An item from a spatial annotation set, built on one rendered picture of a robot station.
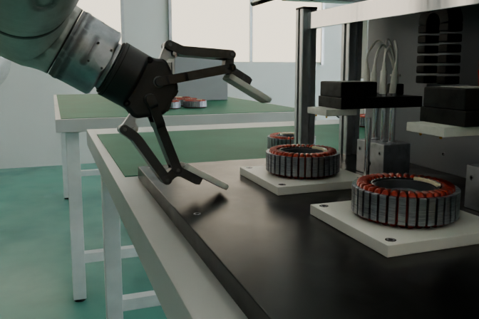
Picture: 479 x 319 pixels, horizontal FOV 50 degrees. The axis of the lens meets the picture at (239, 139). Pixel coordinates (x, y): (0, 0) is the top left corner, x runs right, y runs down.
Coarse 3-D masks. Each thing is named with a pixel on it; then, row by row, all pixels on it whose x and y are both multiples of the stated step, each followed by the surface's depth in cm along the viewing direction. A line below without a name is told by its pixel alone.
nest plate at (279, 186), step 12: (240, 168) 82; (252, 168) 82; (264, 168) 82; (252, 180) 78; (264, 180) 73; (276, 180) 73; (288, 180) 73; (300, 180) 73; (312, 180) 73; (324, 180) 73; (336, 180) 73; (348, 180) 73; (276, 192) 69; (288, 192) 69; (300, 192) 70
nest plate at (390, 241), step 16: (320, 208) 59; (336, 208) 59; (336, 224) 55; (352, 224) 52; (368, 224) 52; (448, 224) 52; (464, 224) 52; (368, 240) 49; (384, 240) 48; (400, 240) 48; (416, 240) 48; (432, 240) 48; (448, 240) 49; (464, 240) 49
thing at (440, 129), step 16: (432, 96) 57; (448, 96) 55; (464, 96) 53; (432, 112) 57; (448, 112) 55; (464, 112) 53; (416, 128) 56; (432, 128) 54; (448, 128) 53; (464, 128) 53
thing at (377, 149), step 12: (360, 144) 84; (372, 144) 81; (384, 144) 79; (396, 144) 79; (408, 144) 80; (360, 156) 85; (372, 156) 81; (384, 156) 79; (396, 156) 79; (408, 156) 80; (360, 168) 85; (372, 168) 82; (384, 168) 79; (396, 168) 80; (408, 168) 81
